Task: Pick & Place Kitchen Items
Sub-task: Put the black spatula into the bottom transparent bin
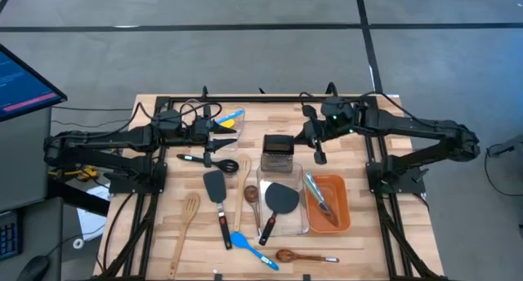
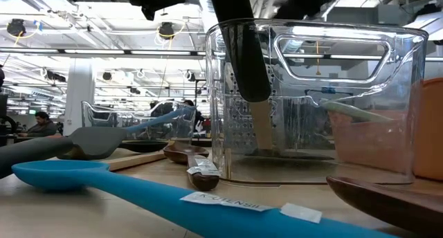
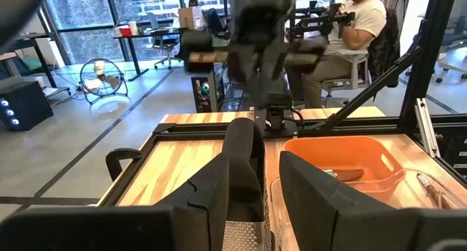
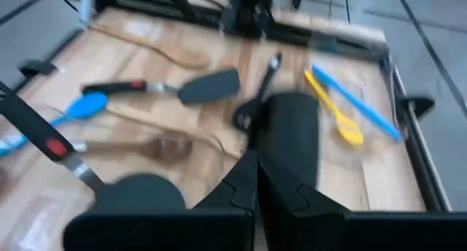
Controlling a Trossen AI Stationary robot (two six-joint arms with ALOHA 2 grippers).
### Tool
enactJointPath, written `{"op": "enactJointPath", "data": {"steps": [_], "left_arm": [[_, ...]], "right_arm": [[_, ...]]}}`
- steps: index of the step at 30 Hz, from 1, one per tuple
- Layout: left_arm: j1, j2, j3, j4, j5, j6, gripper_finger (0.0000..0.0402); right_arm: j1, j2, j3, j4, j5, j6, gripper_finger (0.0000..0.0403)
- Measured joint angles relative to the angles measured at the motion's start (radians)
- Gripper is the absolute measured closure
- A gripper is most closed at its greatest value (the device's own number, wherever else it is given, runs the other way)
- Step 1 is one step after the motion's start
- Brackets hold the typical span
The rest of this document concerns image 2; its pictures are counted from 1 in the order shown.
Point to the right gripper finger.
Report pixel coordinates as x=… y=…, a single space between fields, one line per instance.
x=308 y=2

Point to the narrow wooden slotted spatula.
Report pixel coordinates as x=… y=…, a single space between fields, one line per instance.
x=138 y=160

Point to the orange plastic bin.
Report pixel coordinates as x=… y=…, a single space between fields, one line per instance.
x=429 y=127

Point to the white building column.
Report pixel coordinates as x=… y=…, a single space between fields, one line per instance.
x=79 y=92

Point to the large blue silicone spoon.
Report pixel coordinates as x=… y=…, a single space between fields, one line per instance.
x=155 y=120

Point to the steel box grater black top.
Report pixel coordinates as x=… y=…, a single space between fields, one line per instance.
x=239 y=127

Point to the black round turner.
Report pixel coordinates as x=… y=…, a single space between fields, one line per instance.
x=242 y=58

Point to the person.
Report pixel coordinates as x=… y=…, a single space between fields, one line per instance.
x=194 y=117
x=43 y=127

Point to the wide clear plastic bin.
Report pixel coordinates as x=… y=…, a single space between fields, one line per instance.
x=104 y=120

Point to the small blue silicone spoon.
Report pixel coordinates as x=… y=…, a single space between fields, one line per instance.
x=207 y=213

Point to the grey square turner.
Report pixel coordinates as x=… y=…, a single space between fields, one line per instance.
x=93 y=141

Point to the tall clear plastic bin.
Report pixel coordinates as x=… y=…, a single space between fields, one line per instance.
x=398 y=58

